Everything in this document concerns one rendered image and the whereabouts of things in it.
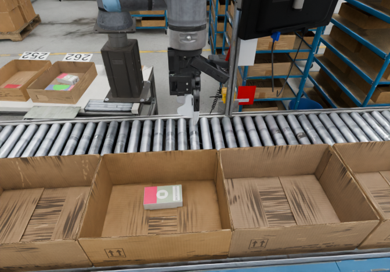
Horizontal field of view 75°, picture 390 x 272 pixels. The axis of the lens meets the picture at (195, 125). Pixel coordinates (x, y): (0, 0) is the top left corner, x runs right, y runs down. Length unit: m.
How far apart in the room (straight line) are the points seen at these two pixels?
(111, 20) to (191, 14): 0.92
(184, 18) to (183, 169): 0.53
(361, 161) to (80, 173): 1.04
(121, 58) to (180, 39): 0.96
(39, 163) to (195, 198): 0.55
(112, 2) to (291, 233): 0.74
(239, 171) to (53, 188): 0.69
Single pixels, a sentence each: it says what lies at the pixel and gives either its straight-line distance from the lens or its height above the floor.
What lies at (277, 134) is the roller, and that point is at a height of 0.75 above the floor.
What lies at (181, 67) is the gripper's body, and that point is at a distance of 0.66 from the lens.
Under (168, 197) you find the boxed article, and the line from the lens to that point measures 0.90.
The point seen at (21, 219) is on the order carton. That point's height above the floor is 0.89.
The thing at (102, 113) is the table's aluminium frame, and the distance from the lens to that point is 1.66.
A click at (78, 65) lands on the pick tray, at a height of 0.82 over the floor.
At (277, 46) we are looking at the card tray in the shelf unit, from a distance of 1.90.
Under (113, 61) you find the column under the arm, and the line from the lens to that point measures 1.57.
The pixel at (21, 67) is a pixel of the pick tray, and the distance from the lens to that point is 2.31.
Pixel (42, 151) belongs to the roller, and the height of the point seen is 0.75.
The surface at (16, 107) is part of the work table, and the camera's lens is 1.91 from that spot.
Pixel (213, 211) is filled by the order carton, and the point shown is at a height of 0.89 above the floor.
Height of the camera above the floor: 1.67
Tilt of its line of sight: 40 degrees down
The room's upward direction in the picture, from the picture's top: straight up
